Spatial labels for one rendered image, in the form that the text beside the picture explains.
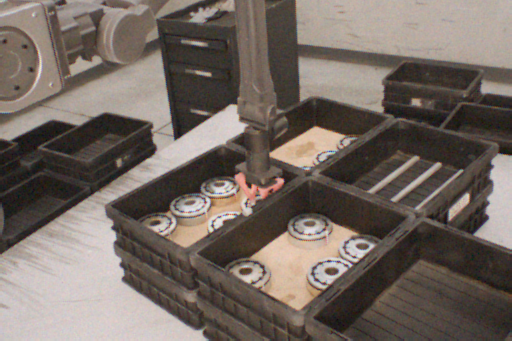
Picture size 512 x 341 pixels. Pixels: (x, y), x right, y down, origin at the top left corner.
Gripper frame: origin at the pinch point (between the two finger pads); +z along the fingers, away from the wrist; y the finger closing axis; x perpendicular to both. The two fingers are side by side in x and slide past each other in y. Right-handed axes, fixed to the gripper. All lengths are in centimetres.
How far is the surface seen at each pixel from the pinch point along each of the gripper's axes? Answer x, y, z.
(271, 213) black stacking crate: 5.5, -9.9, -3.0
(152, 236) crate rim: 31.0, 0.1, -4.4
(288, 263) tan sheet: 9.0, -18.6, 4.7
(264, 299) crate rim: 28.3, -32.2, -4.0
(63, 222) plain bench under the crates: 28, 57, 17
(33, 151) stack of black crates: -10, 178, 46
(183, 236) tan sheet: 18.7, 7.4, 4.7
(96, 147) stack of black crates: -23, 135, 35
